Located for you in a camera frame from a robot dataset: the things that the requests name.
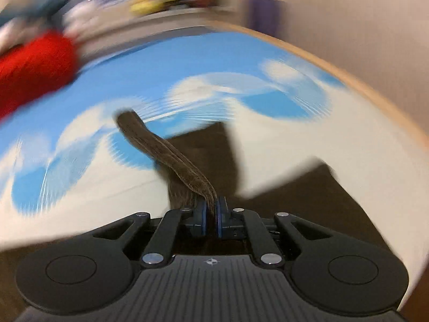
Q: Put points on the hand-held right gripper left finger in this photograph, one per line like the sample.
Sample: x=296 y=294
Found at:
x=201 y=219

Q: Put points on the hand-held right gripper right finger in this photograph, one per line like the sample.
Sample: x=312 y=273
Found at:
x=222 y=219

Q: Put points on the blue white printed bed sheet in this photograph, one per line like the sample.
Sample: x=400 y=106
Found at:
x=201 y=100

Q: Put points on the red folded blanket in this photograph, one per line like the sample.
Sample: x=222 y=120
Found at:
x=30 y=70

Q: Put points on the blue shark plush toy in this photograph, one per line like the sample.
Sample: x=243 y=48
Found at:
x=37 y=6

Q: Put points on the wooden bed frame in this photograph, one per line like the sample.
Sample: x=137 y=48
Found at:
x=385 y=104

